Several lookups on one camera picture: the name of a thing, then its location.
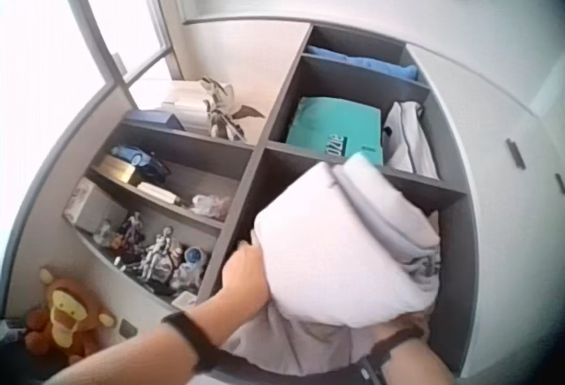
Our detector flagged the white garment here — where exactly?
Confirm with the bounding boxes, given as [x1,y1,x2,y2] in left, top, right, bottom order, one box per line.
[252,160,439,329]

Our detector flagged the blue folded cloth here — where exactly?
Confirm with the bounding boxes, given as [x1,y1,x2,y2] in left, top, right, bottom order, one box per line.
[305,44,419,82]

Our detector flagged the flat white box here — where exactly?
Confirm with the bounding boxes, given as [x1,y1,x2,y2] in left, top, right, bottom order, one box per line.
[135,180,187,208]

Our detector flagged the person's right hand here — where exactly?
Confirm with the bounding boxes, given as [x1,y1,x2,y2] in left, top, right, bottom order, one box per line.
[375,313,430,345]

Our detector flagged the white carton box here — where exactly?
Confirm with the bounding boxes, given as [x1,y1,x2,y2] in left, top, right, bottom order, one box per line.
[63,177,130,234]

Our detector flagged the person's left hand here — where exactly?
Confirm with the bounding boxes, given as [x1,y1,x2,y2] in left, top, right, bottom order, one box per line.
[220,239,271,314]

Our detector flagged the blue toy car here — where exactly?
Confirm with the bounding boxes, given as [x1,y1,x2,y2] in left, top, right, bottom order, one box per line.
[109,143,172,182]

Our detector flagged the white wardrobe doors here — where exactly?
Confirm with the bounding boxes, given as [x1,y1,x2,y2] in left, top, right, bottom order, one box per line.
[403,43,565,385]

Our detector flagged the black wrist band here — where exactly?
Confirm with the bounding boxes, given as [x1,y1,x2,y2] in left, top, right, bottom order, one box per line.
[161,309,218,374]
[358,328,427,381]

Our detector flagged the orange plush toy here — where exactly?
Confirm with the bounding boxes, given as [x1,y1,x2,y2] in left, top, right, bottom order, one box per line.
[23,267,118,365]

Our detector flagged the crumpled clear plastic bag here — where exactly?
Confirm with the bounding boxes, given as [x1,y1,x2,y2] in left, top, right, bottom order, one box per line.
[190,192,231,221]

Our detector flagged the teal folded garment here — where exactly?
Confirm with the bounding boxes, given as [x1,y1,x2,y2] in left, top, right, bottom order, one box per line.
[285,95,385,167]

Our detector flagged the group of small figurines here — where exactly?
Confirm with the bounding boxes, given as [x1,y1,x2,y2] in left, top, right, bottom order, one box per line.
[94,210,209,298]

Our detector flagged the stack of white books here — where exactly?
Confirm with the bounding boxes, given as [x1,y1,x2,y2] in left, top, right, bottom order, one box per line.
[160,79,213,133]

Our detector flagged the grey open shelf unit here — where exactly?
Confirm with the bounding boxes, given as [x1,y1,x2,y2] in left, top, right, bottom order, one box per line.
[61,22,483,378]

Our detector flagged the dark blue box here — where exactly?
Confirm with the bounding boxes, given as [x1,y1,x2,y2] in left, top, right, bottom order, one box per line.
[126,109,187,132]

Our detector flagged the small white card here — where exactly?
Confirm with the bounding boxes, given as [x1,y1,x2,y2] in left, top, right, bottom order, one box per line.
[171,291,198,309]

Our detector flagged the white bag with dark trim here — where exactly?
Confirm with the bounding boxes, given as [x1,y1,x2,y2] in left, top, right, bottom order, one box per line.
[380,100,442,181]

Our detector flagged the light grey printed garment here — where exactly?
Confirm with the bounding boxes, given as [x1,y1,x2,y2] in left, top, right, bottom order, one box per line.
[330,154,442,298]

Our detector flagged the grey window frame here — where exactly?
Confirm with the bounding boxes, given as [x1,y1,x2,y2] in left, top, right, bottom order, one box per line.
[56,0,178,109]

